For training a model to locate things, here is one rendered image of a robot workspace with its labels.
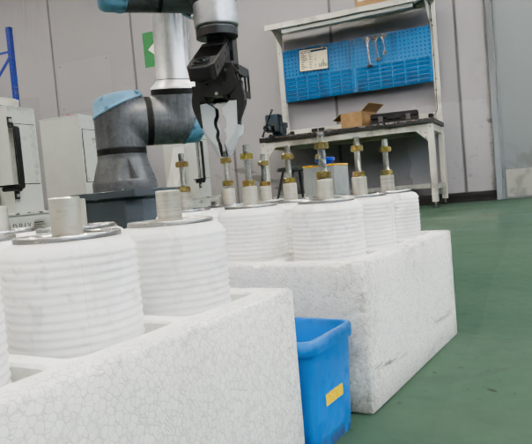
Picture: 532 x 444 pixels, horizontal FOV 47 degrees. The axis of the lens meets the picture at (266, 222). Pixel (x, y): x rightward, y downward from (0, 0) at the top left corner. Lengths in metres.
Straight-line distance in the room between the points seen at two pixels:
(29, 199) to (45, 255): 2.92
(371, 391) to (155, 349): 0.38
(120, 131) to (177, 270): 0.96
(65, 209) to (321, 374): 0.32
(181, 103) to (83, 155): 2.25
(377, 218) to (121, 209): 0.69
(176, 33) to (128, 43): 6.13
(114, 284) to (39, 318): 0.05
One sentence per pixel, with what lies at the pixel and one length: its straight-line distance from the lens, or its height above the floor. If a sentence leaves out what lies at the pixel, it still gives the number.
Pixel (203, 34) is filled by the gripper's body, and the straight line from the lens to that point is 1.05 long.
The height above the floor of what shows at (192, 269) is 0.21.
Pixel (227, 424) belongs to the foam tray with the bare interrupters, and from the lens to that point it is 0.50.
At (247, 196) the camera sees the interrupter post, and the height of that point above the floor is 0.27.
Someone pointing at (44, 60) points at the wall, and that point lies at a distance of 8.40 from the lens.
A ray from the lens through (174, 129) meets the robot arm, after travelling 1.46.
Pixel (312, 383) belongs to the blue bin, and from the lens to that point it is 0.63.
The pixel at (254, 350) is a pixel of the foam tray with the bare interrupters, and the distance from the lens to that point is 0.52.
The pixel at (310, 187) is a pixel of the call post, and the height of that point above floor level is 0.27.
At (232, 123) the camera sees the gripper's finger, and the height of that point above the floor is 0.39.
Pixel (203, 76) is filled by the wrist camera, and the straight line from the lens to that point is 0.97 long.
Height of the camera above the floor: 0.27
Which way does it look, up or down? 3 degrees down
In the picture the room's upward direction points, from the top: 5 degrees counter-clockwise
